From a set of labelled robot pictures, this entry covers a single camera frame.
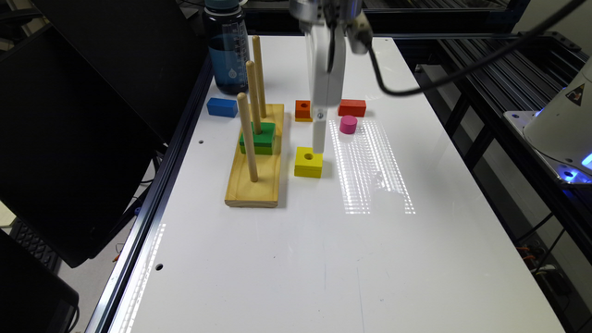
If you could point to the yellow square block with hole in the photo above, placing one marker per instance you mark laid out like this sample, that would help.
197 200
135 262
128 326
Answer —
307 163

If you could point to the black device lower left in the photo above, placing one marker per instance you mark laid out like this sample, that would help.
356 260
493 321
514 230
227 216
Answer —
33 298

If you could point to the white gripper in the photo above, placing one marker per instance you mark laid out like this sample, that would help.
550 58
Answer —
326 60

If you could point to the pink cylinder block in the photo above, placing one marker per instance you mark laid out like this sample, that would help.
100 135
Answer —
348 124

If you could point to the wooden peg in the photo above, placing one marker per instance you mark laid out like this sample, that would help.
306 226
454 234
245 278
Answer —
247 134
252 82
260 83

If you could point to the wooden peg base board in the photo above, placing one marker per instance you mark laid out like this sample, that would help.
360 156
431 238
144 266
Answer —
241 191

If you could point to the black keyboard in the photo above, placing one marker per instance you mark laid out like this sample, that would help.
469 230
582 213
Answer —
33 244

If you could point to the dark blue water bottle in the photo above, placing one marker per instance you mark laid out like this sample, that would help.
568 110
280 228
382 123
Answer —
224 25

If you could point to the back wooden peg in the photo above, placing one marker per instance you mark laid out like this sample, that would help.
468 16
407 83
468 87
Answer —
260 83

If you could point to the red rectangular block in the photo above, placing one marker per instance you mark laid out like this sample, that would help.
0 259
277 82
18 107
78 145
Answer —
352 107

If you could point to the large black monitor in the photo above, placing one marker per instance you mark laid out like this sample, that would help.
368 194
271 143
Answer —
85 102

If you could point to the blue rectangular block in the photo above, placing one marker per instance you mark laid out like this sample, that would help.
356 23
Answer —
222 107

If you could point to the green block on peg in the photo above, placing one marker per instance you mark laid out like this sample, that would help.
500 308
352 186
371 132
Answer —
265 141

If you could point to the orange square block with hole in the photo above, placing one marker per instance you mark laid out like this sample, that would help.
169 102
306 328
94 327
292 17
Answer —
303 111

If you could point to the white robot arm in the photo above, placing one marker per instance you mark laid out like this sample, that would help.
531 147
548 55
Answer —
333 13

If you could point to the black aluminium frame rack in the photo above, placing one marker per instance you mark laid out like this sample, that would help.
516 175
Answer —
524 80

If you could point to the middle wooden peg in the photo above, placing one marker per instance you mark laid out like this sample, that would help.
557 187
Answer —
252 82

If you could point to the front wooden peg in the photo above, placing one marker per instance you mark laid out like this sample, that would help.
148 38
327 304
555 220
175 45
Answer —
247 134

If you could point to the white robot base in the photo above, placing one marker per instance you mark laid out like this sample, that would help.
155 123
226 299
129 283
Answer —
560 132

